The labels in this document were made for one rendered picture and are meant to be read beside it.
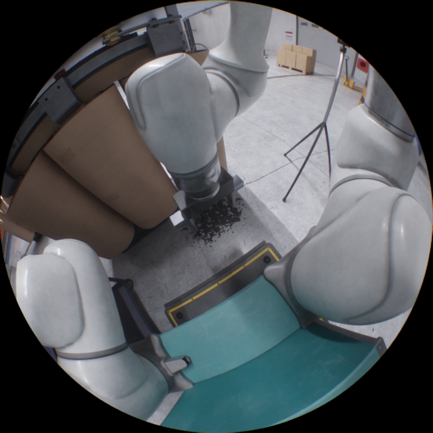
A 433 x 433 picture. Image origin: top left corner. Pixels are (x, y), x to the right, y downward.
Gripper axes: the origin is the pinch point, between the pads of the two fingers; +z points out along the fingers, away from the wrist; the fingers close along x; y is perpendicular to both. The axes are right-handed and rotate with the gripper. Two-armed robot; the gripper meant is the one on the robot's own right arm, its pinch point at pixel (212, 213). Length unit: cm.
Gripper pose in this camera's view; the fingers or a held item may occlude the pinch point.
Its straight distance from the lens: 43.7
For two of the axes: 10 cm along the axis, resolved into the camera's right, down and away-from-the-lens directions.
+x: 8.3, -5.5, 1.2
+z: 1.4, 4.1, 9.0
